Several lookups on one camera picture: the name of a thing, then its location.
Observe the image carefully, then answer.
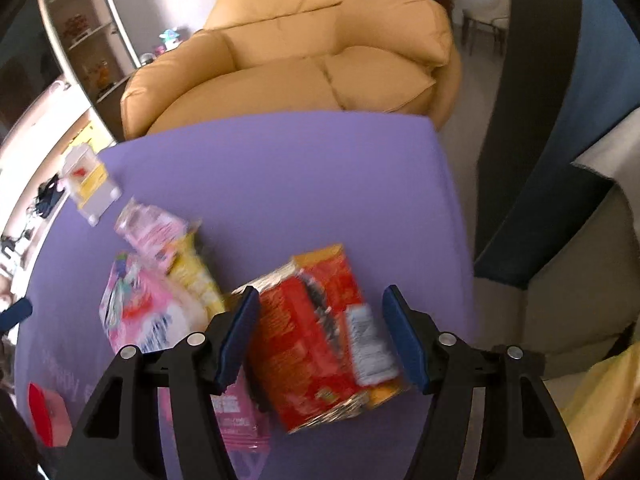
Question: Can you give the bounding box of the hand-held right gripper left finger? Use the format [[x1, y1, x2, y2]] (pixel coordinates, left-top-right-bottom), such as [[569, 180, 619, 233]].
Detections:
[[60, 285, 261, 480]]

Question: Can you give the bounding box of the small red box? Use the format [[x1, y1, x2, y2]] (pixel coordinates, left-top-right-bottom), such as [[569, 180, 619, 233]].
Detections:
[[27, 382, 73, 448]]

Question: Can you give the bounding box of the black partition post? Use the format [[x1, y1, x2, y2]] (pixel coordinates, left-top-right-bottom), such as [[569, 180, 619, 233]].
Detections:
[[475, 0, 583, 258]]

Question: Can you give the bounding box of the dark blue object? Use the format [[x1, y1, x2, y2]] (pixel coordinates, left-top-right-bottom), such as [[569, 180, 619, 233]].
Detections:
[[0, 297, 34, 333]]

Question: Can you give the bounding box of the purple tablecloth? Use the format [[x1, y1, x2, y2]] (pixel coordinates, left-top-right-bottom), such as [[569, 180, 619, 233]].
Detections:
[[12, 110, 483, 480]]

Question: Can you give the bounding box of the white box yellow label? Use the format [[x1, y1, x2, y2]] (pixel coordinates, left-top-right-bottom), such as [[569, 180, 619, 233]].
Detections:
[[62, 142, 123, 226]]

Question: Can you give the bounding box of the pale yellow plastic bag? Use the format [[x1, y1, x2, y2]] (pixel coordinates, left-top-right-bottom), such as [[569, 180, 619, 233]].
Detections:
[[560, 345, 640, 480]]

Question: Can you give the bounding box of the white wall shelf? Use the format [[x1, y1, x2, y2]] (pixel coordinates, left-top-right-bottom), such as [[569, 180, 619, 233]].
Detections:
[[37, 0, 142, 111]]

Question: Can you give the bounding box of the red snack packet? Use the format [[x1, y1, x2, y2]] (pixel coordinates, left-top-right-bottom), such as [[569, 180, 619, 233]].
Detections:
[[232, 244, 406, 435]]

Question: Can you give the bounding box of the white dining chair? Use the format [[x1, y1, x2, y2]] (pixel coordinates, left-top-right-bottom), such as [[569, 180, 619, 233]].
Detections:
[[460, 0, 513, 56]]

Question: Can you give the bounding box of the yellow leather sofa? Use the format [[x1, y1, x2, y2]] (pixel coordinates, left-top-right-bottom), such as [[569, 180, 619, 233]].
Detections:
[[120, 0, 463, 141]]

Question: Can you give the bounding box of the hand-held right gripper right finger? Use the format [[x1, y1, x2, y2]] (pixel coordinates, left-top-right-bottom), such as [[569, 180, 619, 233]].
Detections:
[[382, 284, 586, 480]]

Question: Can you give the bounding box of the yellow snack packet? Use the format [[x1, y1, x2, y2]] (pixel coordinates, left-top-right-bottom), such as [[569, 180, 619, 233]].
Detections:
[[167, 232, 226, 317]]

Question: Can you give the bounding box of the flat pink packet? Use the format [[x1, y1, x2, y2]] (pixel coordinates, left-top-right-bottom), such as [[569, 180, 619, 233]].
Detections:
[[160, 365, 273, 461]]

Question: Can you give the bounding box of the pink white snack packet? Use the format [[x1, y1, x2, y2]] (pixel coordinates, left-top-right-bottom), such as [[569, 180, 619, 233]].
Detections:
[[99, 252, 208, 356]]

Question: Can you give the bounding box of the clear pink packet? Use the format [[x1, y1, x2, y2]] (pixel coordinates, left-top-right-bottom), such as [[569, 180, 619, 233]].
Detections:
[[115, 199, 193, 268]]

